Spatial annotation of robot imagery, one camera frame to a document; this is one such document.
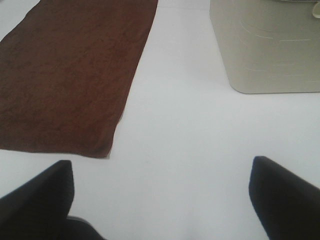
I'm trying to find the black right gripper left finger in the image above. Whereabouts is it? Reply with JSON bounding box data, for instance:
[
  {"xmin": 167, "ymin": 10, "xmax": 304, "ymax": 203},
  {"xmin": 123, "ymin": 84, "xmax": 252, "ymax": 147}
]
[{"xmin": 0, "ymin": 160, "xmax": 103, "ymax": 240}]

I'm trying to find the beige plastic bin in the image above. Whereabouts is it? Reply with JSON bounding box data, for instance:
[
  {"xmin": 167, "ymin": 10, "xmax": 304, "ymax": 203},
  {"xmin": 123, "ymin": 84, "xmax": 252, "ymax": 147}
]
[{"xmin": 209, "ymin": 0, "xmax": 320, "ymax": 94}]

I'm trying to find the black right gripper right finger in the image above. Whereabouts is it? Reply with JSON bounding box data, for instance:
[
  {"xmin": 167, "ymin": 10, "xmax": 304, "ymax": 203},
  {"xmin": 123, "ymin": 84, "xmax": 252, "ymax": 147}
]
[{"xmin": 248, "ymin": 156, "xmax": 320, "ymax": 240}]

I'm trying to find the brown towel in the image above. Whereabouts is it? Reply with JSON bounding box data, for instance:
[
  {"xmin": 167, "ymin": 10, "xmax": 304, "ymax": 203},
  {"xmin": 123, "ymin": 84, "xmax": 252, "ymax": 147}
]
[{"xmin": 0, "ymin": 0, "xmax": 158, "ymax": 158}]

